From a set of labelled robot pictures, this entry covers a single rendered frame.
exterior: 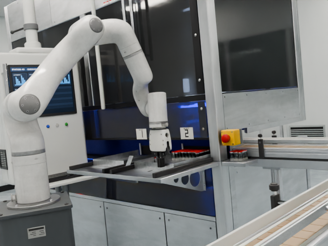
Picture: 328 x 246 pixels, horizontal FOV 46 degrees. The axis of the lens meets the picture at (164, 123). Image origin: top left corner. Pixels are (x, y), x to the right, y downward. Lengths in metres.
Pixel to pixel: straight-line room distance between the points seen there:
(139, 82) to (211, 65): 0.38
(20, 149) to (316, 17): 5.70
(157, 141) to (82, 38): 0.55
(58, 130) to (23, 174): 1.00
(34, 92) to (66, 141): 1.07
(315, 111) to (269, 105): 4.32
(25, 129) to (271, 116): 1.39
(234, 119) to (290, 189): 0.74
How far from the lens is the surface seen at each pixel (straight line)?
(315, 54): 6.58
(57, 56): 1.52
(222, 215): 1.94
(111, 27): 1.64
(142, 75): 1.65
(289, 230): 0.67
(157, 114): 1.68
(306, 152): 1.77
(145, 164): 1.84
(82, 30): 1.51
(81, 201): 2.82
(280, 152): 1.83
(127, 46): 1.64
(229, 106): 1.94
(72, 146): 2.49
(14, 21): 3.42
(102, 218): 2.66
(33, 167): 1.46
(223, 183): 1.90
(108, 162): 2.05
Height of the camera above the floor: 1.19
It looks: 3 degrees down
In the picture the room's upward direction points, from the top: 5 degrees counter-clockwise
